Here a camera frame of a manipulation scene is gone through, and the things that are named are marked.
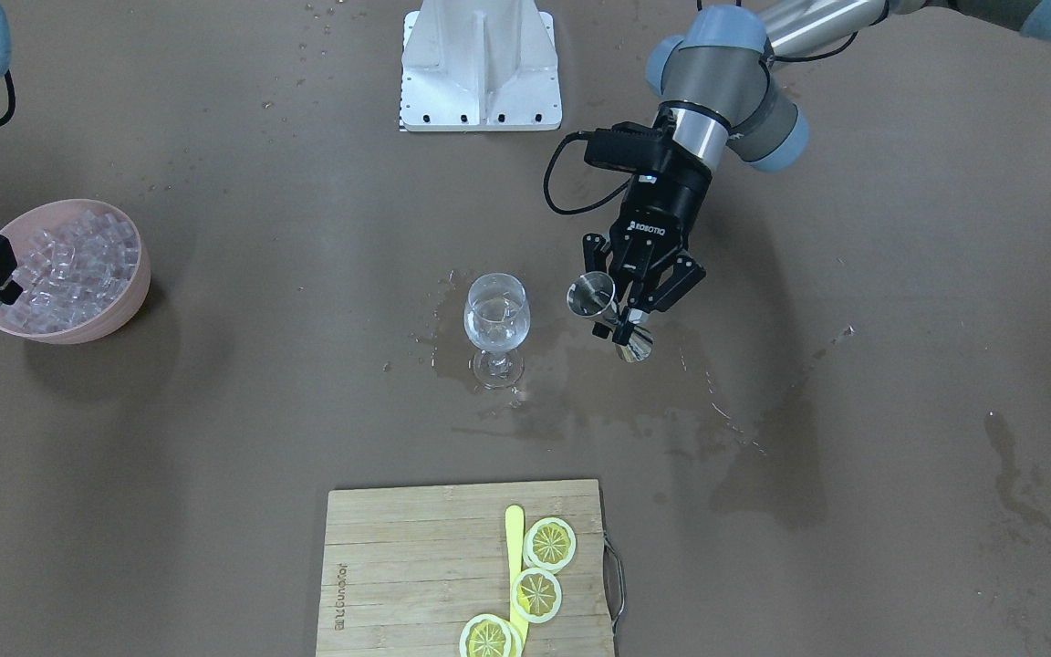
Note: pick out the bamboo cutting board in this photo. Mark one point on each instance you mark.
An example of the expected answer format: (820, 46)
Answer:
(406, 567)

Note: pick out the lemon slice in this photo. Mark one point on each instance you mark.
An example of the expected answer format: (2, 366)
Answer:
(550, 544)
(489, 635)
(536, 595)

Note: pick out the lemon slice far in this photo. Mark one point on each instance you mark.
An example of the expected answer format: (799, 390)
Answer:
(550, 544)

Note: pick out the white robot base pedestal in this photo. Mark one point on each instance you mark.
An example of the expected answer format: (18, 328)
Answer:
(479, 65)

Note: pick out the steel double jigger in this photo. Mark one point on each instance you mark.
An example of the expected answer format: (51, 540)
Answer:
(634, 343)

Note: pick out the lemon slice near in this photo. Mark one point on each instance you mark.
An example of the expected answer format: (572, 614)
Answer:
(489, 635)

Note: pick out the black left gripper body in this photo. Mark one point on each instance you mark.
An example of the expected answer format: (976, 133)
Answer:
(658, 214)

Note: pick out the pink bowl of ice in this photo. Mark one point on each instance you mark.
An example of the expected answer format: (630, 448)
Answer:
(83, 269)

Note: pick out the yellow plastic knife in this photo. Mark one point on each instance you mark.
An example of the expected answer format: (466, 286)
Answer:
(514, 532)

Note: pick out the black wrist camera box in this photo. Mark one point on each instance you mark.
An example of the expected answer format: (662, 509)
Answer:
(628, 148)

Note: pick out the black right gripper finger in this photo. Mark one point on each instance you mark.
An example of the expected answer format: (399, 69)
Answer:
(4, 269)

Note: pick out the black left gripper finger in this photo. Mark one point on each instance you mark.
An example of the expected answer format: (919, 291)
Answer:
(656, 291)
(598, 287)

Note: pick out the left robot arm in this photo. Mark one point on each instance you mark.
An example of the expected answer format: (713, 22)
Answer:
(717, 93)

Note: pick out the clear wine glass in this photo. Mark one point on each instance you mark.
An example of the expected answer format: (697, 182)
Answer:
(496, 319)

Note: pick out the lemon slice middle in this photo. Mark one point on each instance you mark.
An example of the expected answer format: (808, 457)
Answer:
(536, 595)

